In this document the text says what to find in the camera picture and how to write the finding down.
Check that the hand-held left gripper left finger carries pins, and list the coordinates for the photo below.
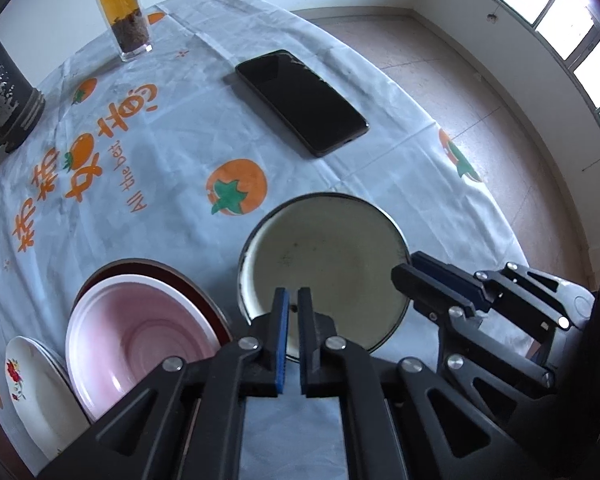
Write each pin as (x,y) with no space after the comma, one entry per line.
(280,345)

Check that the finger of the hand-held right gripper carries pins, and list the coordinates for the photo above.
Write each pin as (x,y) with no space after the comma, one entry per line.
(450,280)
(455,340)

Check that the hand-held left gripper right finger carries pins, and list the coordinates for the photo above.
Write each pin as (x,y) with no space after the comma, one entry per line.
(303,350)

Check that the grey enamel bowl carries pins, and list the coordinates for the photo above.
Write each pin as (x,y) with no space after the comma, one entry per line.
(330,250)

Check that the pink plastic bowl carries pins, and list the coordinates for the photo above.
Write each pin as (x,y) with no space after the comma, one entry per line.
(130,330)

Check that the printed white tablecloth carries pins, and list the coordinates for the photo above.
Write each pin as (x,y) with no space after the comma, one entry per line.
(180,185)

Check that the black smartphone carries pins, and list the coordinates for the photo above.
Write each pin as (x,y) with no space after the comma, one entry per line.
(302,100)

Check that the white plate red flowers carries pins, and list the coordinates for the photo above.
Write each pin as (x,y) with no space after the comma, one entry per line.
(35,400)

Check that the window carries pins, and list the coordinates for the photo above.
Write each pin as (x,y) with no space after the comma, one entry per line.
(565,25)

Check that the glass tea bottle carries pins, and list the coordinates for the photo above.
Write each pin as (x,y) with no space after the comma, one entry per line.
(122,15)

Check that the black thermos flask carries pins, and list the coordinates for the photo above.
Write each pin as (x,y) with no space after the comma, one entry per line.
(2,95)

